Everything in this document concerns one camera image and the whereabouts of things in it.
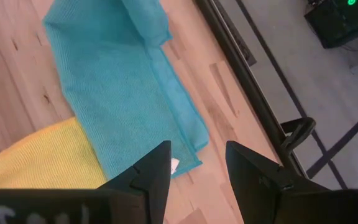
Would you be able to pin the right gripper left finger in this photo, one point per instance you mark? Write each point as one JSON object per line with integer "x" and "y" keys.
{"x": 154, "y": 180}

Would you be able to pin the blue microfiber towel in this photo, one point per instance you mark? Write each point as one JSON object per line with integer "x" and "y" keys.
{"x": 120, "y": 87}

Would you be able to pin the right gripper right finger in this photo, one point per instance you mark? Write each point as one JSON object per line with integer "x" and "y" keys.
{"x": 253, "y": 180}

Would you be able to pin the black aluminium table frame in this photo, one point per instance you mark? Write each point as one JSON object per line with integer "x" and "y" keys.
{"x": 248, "y": 77}

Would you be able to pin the black perforated computer tower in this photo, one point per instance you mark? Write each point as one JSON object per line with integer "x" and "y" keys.
{"x": 340, "y": 21}

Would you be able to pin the yellow microfiber towel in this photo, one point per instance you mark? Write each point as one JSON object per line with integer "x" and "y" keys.
{"x": 48, "y": 158}

